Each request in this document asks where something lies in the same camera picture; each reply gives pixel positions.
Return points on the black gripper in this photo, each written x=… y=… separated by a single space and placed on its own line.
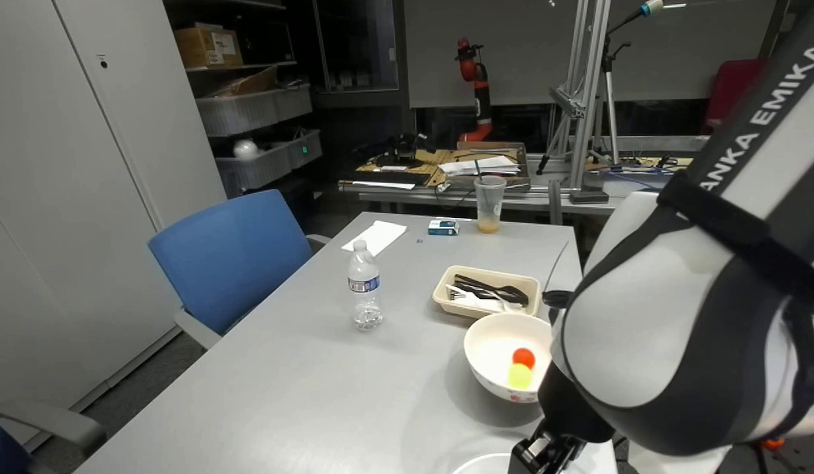
x=560 y=450

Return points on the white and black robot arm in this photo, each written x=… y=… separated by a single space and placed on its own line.
x=685 y=333

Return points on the white plate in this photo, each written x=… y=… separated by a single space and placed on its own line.
x=481 y=465

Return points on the white ceramic bowl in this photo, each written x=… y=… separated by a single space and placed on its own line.
x=489 y=350

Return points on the yellow ball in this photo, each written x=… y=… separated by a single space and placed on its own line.
x=520 y=377

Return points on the orange ball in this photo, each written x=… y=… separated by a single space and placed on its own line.
x=522 y=358

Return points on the beige rectangular tray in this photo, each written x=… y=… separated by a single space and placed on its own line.
x=475 y=311

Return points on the black plastic cutlery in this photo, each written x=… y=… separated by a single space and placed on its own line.
x=491 y=288

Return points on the clear plastic water bottle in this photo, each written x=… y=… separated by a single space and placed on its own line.
x=365 y=291

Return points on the black tripod with orange clamp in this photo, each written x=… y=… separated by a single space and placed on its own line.
x=774 y=442

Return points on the small blue box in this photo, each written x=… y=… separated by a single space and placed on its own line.
x=444 y=226

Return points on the clear plastic cup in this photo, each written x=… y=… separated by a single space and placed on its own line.
x=491 y=207

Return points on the white paper sheet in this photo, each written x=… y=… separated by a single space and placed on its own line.
x=377 y=237

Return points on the white papers stack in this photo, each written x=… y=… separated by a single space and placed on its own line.
x=481 y=163

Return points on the grey cluttered work table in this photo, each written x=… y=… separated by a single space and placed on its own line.
x=397 y=188

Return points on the thin stand with green tip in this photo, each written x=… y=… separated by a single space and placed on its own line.
x=612 y=113

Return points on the blue office chair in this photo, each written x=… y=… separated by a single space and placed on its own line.
x=230 y=259

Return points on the grey storage bin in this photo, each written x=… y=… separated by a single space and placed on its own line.
x=264 y=162
x=248 y=108

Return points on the white round object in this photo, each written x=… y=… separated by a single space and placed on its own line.
x=246 y=149

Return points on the red chair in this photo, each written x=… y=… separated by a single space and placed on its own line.
x=730 y=87

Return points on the blue chair with grey armrest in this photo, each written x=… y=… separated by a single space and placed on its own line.
x=45 y=425

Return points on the cardboard box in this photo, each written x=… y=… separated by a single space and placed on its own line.
x=209 y=47

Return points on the white metal cabinet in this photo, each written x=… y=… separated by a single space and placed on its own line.
x=72 y=194

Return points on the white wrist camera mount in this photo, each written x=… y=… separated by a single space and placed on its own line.
x=601 y=461

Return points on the aluminium frame stand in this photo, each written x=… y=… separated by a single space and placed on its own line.
x=585 y=87

